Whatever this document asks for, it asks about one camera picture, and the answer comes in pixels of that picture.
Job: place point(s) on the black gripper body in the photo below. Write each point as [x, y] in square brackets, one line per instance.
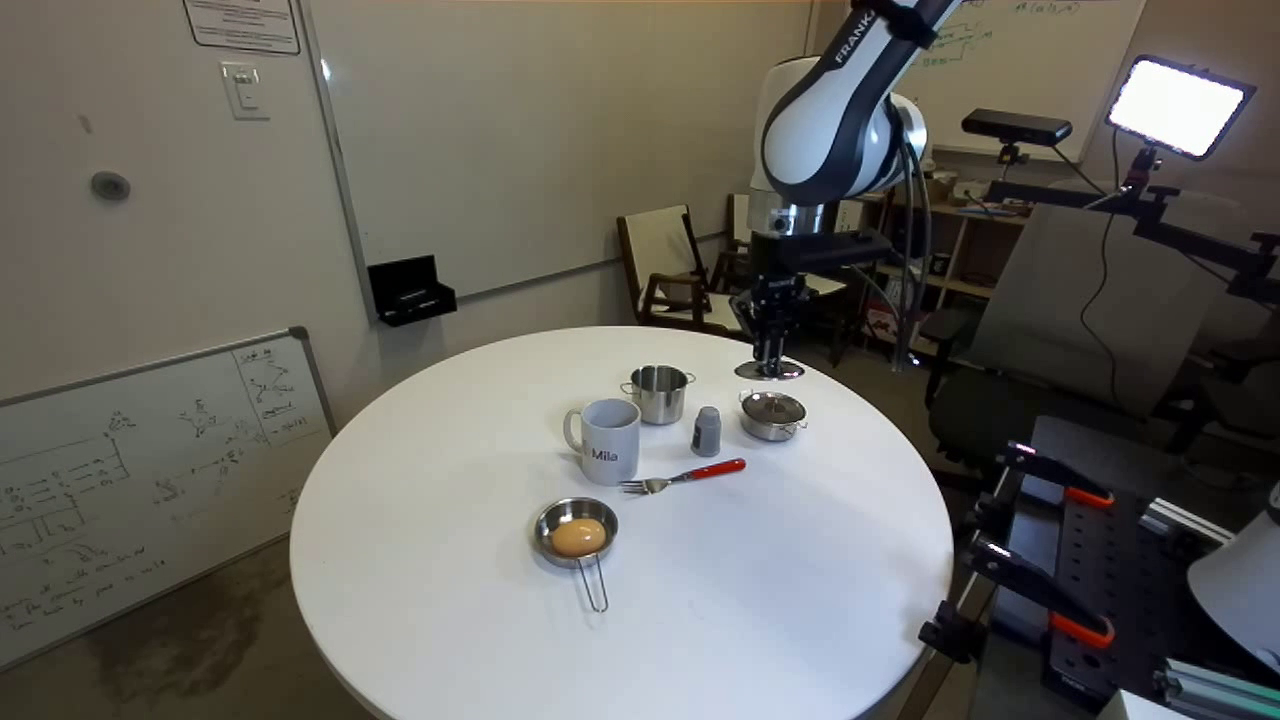
[782, 295]

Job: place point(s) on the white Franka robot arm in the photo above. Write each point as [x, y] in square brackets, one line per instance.
[834, 124]

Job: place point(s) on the tall silver pot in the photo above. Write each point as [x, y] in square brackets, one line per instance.
[657, 398]

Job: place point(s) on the grey shaker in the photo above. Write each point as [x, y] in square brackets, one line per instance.
[707, 435]

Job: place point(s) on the wooden chair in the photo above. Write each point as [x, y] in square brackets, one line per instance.
[663, 261]

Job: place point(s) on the white mug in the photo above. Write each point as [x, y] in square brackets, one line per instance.
[608, 442]

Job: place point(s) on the wooden shelf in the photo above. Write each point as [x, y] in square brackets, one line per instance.
[966, 255]

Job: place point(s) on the brown egg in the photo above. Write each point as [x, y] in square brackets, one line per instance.
[576, 539]

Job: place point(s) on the orange and black clamp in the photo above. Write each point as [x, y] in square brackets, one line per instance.
[1054, 482]
[1026, 592]

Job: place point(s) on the whiteboard with green writing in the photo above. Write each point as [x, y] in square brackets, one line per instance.
[1040, 62]

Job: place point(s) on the black marker tray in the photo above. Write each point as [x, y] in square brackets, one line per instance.
[415, 289]

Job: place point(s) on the black perforated breadboard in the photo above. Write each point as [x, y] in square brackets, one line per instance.
[1145, 584]

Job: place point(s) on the bright LED light panel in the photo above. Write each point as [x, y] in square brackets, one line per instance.
[1180, 104]

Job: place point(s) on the white box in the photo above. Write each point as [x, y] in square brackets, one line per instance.
[1128, 707]

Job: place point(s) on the pale metal bars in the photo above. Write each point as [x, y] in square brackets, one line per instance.
[1215, 690]

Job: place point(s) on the small framed whiteboard with drawings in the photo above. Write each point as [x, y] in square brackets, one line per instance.
[146, 494]

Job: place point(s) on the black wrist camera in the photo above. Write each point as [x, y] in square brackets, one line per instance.
[848, 255]

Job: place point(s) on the large wall whiteboard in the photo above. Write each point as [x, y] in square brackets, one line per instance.
[560, 132]

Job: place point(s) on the black bar camera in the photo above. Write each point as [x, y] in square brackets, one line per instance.
[1017, 124]

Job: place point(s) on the grey metal rail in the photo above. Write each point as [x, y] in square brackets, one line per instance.
[1185, 517]

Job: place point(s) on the white light switch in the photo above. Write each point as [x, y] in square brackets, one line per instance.
[245, 89]

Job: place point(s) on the white paper wall sign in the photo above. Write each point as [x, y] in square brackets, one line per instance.
[241, 26]

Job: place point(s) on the round grey wall stopper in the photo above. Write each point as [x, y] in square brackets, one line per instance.
[108, 186]

